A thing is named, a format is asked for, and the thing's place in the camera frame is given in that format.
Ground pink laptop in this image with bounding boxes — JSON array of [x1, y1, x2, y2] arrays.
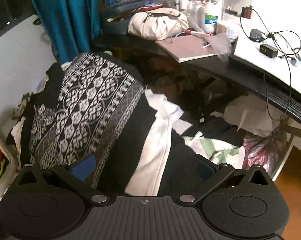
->
[[156, 34, 225, 63]]

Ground black cable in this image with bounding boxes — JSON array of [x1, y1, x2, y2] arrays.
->
[[240, 7, 301, 121]]

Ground small white jar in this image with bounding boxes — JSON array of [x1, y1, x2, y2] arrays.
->
[[226, 26, 240, 40]]

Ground beige cloth bag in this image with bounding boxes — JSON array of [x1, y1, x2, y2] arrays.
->
[[128, 7, 190, 41]]

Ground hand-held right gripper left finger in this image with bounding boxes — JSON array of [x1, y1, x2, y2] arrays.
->
[[17, 154, 109, 205]]

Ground clear plastic wrapper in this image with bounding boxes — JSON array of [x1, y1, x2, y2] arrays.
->
[[204, 32, 233, 62]]

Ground green white cloth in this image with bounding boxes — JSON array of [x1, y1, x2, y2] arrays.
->
[[183, 132, 246, 171]]

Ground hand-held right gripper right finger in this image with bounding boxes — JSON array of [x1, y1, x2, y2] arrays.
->
[[178, 154, 270, 204]]

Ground dark blue storage case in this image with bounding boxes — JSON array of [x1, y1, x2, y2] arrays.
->
[[101, 0, 179, 36]]

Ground balcony window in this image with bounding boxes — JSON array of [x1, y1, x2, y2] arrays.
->
[[0, 0, 39, 40]]

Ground teal curtain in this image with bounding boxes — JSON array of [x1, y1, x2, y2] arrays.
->
[[24, 0, 102, 63]]

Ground black garment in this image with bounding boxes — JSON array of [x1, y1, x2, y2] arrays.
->
[[163, 127, 225, 197]]

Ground clear acrylic organizer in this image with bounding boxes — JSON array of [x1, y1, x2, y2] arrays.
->
[[223, 0, 254, 21]]

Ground red plastic bag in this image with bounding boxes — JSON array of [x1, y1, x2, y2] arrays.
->
[[241, 127, 289, 171]]

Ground black power adapter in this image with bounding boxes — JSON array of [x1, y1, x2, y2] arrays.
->
[[260, 43, 279, 58]]

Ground black white patterned sweater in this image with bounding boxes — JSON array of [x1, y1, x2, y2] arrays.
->
[[20, 52, 146, 190]]

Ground white garment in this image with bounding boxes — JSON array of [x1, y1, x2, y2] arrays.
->
[[125, 89, 192, 197]]

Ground red white pen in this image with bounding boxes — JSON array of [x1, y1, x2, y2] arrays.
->
[[183, 29, 214, 37]]

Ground black oval mouse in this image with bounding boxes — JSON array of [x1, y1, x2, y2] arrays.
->
[[250, 29, 264, 42]]

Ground white pump lotion bottle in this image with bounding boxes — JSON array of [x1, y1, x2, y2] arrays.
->
[[199, 0, 220, 35]]

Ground black desk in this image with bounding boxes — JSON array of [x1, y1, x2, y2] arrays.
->
[[90, 27, 301, 132]]

